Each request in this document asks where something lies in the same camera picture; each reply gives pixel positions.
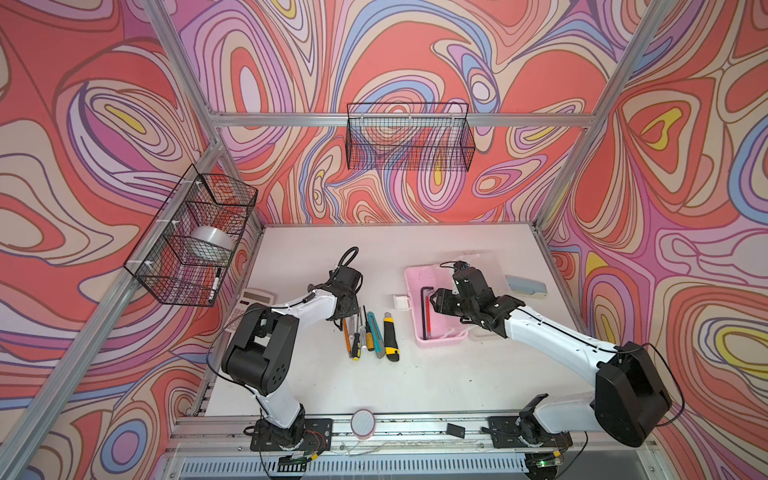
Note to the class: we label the yellow black utility knife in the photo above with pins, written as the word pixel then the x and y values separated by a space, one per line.
pixel 392 351

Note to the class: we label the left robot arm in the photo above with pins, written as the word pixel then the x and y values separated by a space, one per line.
pixel 260 351

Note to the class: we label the silver duct tape roll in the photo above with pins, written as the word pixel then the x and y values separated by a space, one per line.
pixel 211 245

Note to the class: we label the yellow black screwdriver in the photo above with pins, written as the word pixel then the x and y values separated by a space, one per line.
pixel 356 337

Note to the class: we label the white calculator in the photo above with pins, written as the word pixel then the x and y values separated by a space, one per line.
pixel 251 296

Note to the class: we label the pink plastic tool box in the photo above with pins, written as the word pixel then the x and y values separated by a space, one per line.
pixel 445 330

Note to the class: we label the black marker pen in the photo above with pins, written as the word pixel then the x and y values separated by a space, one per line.
pixel 215 286

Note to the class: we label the orange handle screwdriver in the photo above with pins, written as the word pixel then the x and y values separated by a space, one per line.
pixel 369 340

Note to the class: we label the clear tool box lid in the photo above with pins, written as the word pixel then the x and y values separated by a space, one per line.
pixel 487 263

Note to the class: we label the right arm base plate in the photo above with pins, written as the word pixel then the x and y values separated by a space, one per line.
pixel 517 432

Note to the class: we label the black wire basket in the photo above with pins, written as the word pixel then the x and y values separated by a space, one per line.
pixel 184 257
pixel 409 136

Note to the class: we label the small black block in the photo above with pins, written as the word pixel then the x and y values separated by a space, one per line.
pixel 455 430

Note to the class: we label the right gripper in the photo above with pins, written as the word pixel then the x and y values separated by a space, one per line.
pixel 441 303

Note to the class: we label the pink tape roll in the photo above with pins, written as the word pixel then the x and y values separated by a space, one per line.
pixel 363 424

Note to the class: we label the red hex key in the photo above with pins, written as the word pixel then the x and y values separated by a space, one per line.
pixel 427 316

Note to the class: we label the clear handle tester screwdriver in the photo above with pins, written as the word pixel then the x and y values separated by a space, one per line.
pixel 362 333

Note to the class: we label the orange hex key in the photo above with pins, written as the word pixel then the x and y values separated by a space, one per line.
pixel 347 337

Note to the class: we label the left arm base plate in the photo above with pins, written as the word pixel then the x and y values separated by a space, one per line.
pixel 306 435

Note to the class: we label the grey stapler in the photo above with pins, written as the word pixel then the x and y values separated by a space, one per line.
pixel 523 287

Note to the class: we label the white box latch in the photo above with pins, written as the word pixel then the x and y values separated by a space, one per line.
pixel 401 302

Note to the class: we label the black wire basket left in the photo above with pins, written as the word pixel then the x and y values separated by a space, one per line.
pixel 184 257

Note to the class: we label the black wire basket back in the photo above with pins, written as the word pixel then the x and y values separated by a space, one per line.
pixel 409 136

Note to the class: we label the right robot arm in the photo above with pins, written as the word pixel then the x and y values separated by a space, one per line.
pixel 627 398

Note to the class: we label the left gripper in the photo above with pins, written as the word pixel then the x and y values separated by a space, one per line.
pixel 354 305

